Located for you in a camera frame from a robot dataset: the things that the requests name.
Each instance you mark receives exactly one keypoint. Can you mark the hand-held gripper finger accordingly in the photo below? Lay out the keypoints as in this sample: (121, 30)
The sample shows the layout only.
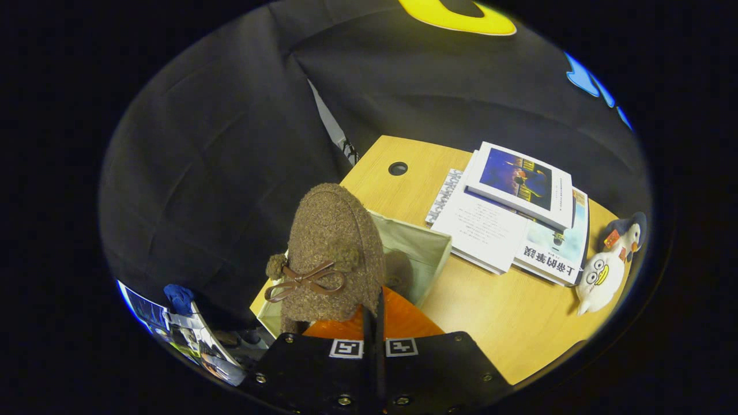
(379, 374)
(367, 380)

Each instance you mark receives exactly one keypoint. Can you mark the brown fuzzy shoe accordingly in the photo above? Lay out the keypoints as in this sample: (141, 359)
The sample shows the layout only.
(398, 271)
(334, 230)

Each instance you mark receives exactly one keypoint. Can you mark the green fabric storage box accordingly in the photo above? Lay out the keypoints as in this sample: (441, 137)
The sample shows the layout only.
(421, 248)

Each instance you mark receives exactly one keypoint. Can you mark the white book with small text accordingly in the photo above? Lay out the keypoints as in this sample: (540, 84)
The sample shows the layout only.
(478, 230)

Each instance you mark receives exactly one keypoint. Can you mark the pile of printed papers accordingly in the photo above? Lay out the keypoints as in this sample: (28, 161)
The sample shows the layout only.
(190, 340)

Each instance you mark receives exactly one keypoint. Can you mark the blue cloth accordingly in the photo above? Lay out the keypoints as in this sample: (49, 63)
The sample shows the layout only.
(179, 297)

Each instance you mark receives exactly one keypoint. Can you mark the white plush toy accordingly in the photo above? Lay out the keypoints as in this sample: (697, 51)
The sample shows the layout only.
(599, 282)

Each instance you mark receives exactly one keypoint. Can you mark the book with blue photo cover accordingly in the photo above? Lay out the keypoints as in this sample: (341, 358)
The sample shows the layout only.
(519, 178)

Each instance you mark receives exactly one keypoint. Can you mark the penguin plush toy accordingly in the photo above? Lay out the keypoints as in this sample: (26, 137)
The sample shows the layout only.
(631, 233)

